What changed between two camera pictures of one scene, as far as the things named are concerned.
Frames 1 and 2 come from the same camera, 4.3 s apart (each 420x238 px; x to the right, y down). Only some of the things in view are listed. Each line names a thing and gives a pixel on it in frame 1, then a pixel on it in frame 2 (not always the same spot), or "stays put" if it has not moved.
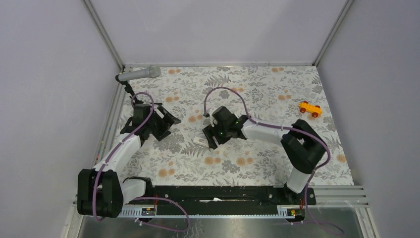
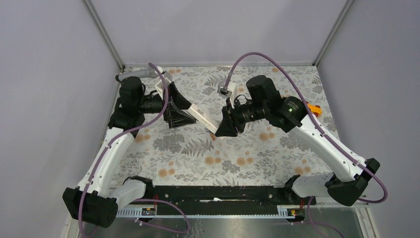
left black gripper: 166,123 -> 177,100
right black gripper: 210,131 -> 231,120
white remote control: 200,141 -> 206,121
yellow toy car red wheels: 314,110 stays put
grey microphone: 154,71 stays put
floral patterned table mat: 274,95 stays put
